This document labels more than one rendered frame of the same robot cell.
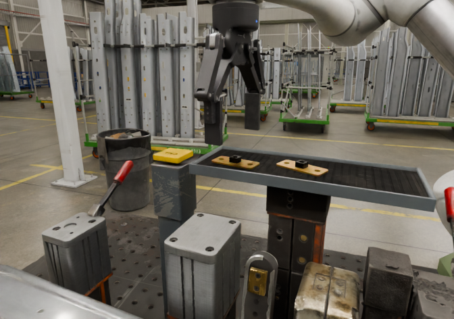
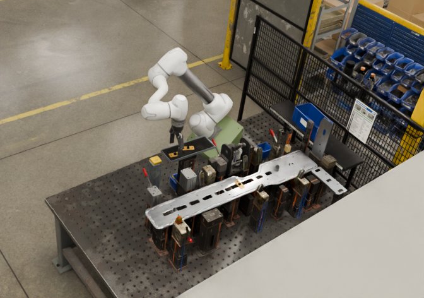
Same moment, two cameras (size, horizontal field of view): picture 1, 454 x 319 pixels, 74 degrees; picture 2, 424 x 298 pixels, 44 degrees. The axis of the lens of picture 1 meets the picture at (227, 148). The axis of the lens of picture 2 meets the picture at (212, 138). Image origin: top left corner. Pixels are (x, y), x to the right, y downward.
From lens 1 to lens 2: 331 cm
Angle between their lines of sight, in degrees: 60
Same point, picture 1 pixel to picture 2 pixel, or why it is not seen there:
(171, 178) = (159, 166)
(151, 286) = (125, 206)
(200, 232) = (188, 173)
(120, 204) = not seen: outside the picture
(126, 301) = (126, 214)
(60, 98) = not seen: outside the picture
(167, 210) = (158, 175)
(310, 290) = (208, 171)
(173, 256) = (189, 180)
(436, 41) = (187, 82)
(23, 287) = (160, 206)
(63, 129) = not seen: outside the picture
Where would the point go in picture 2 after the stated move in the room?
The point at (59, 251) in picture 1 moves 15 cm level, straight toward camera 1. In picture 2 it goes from (158, 196) to (182, 198)
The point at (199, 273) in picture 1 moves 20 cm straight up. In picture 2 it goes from (194, 179) to (197, 157)
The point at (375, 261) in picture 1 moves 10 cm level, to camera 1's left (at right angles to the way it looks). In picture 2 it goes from (211, 161) to (204, 168)
